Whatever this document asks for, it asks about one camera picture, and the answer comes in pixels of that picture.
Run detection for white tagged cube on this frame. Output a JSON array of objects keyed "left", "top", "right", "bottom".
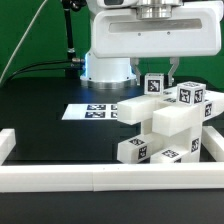
[
  {"left": 177, "top": 81, "right": 206, "bottom": 105},
  {"left": 144, "top": 73, "right": 164, "bottom": 95}
]

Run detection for white tag base sheet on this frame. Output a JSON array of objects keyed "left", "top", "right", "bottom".
[{"left": 62, "top": 104, "right": 117, "bottom": 120}]

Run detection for black cables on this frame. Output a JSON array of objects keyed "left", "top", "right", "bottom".
[{"left": 4, "top": 58, "right": 85, "bottom": 85}]

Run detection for black camera stand pole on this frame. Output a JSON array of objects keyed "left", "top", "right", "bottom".
[{"left": 60, "top": 0, "right": 87, "bottom": 79}]

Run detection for grey white cable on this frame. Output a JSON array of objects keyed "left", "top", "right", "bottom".
[{"left": 0, "top": 0, "right": 50, "bottom": 88}]

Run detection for white chair back frame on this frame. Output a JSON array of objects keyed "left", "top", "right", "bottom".
[{"left": 117, "top": 87, "right": 224, "bottom": 137}]

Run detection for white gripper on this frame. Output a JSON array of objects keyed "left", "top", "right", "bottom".
[{"left": 91, "top": 1, "right": 222, "bottom": 86}]

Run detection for white chair seat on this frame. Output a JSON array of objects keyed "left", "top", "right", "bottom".
[{"left": 141, "top": 104, "right": 202, "bottom": 161}]

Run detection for white U-shaped obstacle frame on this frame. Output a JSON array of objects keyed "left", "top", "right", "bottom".
[{"left": 0, "top": 129, "right": 224, "bottom": 192}]

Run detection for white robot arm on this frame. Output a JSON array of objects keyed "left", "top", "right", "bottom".
[{"left": 81, "top": 0, "right": 224, "bottom": 88}]

